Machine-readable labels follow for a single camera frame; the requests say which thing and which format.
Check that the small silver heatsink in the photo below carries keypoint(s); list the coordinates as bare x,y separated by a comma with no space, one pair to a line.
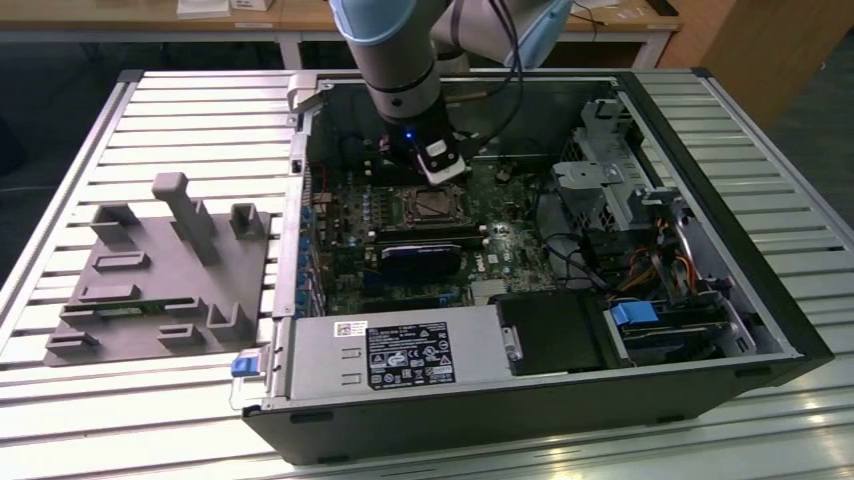
488,290

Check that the black graphics card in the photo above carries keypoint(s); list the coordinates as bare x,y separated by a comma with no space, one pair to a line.
420,262

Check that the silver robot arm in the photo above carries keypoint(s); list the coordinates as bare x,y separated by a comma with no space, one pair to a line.
393,60

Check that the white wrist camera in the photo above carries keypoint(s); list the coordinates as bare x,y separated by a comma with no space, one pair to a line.
443,167

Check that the silver CPU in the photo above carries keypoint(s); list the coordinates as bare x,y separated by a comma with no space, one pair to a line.
436,202

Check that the CPU socket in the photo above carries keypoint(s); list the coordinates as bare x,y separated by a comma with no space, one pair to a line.
440,224

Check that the silver drive cage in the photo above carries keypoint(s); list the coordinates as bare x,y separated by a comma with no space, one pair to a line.
587,185

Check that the green motherboard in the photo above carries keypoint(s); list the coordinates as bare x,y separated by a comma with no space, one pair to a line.
520,240

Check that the blue case latch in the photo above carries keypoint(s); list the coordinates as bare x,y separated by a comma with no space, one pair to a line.
244,365

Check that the white labelled box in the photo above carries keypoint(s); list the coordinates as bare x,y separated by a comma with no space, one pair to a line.
253,5

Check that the grey parts rack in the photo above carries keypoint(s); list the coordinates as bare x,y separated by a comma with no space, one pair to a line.
166,300

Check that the wooden cabinet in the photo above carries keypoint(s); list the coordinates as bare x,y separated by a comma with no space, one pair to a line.
767,50

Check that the black PC case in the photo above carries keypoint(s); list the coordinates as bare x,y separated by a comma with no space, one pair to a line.
533,425

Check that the black plastic shroud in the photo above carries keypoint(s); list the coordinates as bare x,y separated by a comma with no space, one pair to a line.
553,330

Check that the wooden desk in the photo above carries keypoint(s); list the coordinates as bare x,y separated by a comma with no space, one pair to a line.
200,22

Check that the silver power supply unit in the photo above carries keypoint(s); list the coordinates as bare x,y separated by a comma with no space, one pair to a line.
320,360

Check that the white cardboard box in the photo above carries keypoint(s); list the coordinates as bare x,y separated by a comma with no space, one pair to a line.
200,7

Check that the blue disk carrier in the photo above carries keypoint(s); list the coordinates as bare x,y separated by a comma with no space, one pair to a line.
633,314

